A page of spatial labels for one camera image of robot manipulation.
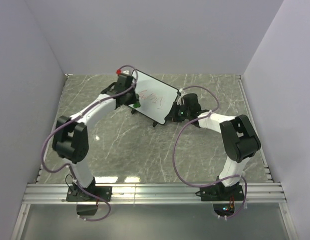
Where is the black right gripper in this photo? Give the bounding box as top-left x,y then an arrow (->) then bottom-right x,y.
165,102 -> 190,124

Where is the green whiteboard eraser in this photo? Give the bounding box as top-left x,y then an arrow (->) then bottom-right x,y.
133,101 -> 141,109

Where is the small white whiteboard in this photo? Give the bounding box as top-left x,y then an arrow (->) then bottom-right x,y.
129,70 -> 179,125

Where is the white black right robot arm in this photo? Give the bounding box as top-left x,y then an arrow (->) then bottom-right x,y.
166,93 -> 261,201

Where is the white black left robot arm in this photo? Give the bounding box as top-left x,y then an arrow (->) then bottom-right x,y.
52,73 -> 139,201

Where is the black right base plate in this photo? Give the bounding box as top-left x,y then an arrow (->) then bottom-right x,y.
195,183 -> 244,202

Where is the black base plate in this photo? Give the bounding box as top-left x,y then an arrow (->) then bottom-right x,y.
195,183 -> 244,202
66,185 -> 113,202

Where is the aluminium right side rail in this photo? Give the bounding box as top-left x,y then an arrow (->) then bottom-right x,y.
236,75 -> 274,183

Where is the aluminium rail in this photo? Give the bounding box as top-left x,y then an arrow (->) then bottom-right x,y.
22,182 -> 286,205
236,75 -> 274,183

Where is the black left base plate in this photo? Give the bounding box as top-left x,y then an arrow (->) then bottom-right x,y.
66,185 -> 113,202

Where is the aluminium front rail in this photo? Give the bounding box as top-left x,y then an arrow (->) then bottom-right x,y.
22,182 -> 286,205

